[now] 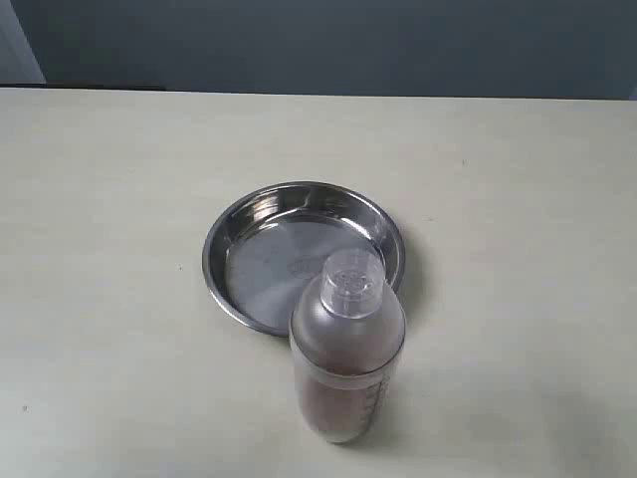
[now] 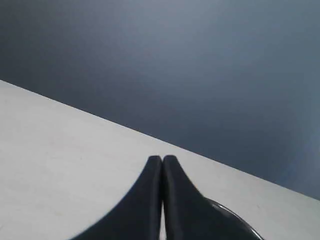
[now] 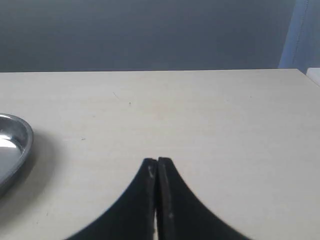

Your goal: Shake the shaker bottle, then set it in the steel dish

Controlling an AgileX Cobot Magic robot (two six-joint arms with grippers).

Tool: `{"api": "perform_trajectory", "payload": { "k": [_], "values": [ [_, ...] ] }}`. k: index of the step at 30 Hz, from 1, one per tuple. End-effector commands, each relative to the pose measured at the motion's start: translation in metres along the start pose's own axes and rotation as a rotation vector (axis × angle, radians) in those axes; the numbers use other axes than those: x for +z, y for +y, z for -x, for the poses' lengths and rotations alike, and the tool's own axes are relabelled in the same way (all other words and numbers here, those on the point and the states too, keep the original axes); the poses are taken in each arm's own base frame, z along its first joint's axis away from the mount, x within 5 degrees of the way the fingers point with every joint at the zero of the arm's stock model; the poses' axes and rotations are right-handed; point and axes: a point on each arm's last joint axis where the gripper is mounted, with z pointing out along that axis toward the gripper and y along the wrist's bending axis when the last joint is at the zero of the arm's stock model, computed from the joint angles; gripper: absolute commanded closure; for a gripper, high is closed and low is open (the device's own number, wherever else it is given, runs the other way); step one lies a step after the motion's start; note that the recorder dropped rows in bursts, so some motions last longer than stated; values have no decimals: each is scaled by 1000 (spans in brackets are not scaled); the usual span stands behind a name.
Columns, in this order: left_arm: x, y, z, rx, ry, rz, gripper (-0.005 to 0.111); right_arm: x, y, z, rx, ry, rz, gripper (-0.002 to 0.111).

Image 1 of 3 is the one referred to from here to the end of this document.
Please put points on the clear plastic shaker bottle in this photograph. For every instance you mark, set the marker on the clear plastic shaker bottle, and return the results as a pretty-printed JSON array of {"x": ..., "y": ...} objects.
[{"x": 346, "y": 332}]

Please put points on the round stainless steel plate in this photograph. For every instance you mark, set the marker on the round stainless steel plate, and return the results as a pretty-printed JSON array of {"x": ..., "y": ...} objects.
[{"x": 265, "y": 247}]

